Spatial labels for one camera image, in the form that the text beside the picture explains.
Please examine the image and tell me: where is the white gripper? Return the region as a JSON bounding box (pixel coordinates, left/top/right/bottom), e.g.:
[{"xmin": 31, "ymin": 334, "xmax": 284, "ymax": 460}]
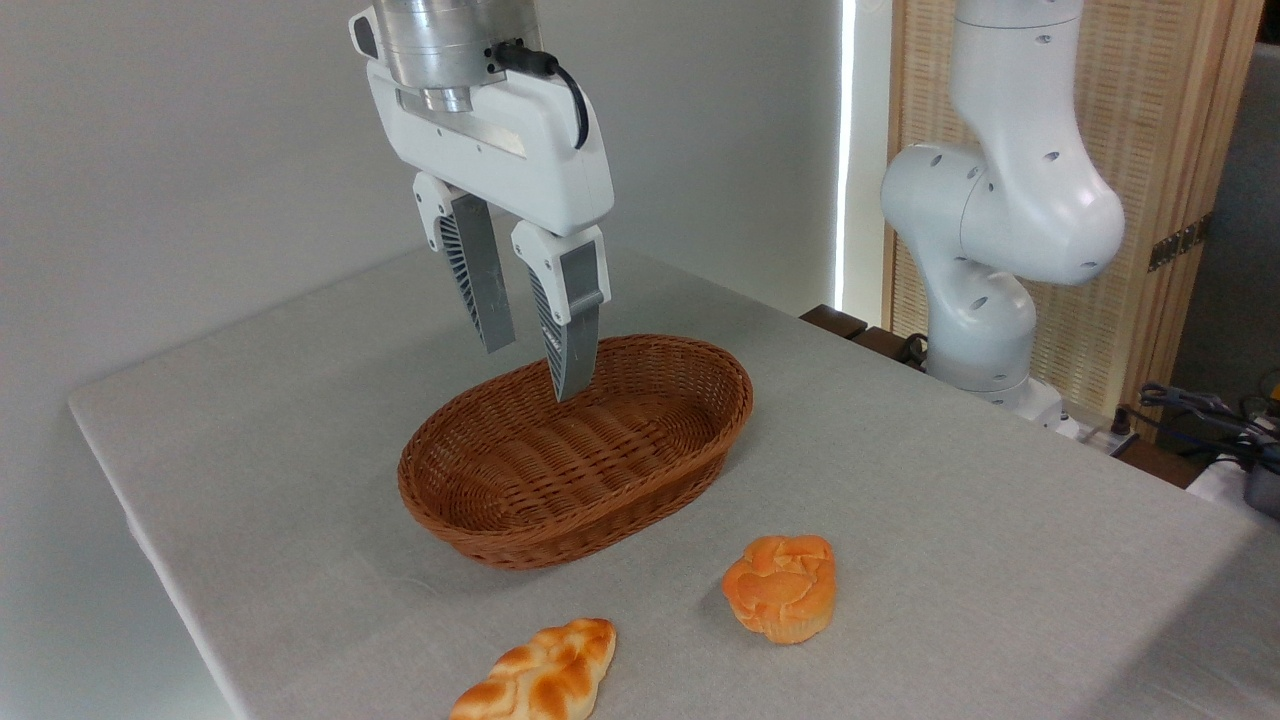
[{"xmin": 349, "ymin": 8, "xmax": 616, "ymax": 403}]

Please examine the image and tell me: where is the braided golden bread loaf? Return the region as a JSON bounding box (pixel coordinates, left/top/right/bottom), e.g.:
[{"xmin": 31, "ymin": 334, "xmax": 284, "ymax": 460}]
[{"xmin": 449, "ymin": 618, "xmax": 617, "ymax": 720}]

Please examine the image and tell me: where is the brown oval wicker basket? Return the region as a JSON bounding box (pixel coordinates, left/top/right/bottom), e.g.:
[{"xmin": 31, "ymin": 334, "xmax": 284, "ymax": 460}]
[{"xmin": 397, "ymin": 334, "xmax": 755, "ymax": 571}]

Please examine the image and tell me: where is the orange muffin-shaped bread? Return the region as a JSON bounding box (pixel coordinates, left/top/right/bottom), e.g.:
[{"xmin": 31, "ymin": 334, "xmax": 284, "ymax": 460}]
[{"xmin": 722, "ymin": 535, "xmax": 837, "ymax": 645}]

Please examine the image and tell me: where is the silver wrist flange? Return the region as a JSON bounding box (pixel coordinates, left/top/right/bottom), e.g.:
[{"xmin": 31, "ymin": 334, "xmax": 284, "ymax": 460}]
[{"xmin": 372, "ymin": 0, "xmax": 542, "ymax": 114}]

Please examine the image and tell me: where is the grey tablecloth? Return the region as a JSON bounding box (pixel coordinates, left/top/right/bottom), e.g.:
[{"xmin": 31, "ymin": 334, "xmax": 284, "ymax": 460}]
[{"xmin": 68, "ymin": 225, "xmax": 1280, "ymax": 720}]

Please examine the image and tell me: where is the dark brown wooden desk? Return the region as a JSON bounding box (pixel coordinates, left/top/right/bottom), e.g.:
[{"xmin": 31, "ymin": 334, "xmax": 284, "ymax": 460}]
[{"xmin": 800, "ymin": 304, "xmax": 931, "ymax": 373}]

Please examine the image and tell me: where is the dark metal screen hinge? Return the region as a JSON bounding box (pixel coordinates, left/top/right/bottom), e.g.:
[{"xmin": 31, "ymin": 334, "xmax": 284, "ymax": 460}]
[{"xmin": 1147, "ymin": 214, "xmax": 1213, "ymax": 273}]

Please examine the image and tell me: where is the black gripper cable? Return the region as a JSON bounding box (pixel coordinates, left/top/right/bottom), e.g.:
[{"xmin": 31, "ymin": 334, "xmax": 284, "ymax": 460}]
[{"xmin": 490, "ymin": 40, "xmax": 591, "ymax": 151}]

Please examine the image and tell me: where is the black cable bundle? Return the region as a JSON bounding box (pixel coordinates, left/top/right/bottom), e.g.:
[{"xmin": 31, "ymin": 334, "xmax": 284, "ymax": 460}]
[{"xmin": 1113, "ymin": 380, "xmax": 1280, "ymax": 473}]

